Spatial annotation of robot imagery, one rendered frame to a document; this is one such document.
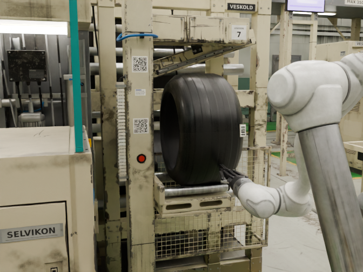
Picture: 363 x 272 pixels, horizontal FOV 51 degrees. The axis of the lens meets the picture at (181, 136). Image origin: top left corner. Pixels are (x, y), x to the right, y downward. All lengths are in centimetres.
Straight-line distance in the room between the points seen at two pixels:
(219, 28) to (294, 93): 131
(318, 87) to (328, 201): 27
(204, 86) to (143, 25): 40
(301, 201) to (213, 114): 54
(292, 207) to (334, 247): 51
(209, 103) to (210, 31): 58
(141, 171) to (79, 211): 88
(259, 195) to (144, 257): 83
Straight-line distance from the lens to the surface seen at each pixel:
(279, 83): 96
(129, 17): 181
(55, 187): 99
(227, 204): 193
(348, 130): 634
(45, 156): 97
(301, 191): 147
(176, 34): 212
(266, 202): 140
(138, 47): 180
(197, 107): 170
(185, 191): 186
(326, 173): 98
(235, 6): 260
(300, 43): 1287
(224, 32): 221
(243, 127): 177
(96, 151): 259
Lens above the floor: 146
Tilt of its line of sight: 9 degrees down
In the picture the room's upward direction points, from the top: straight up
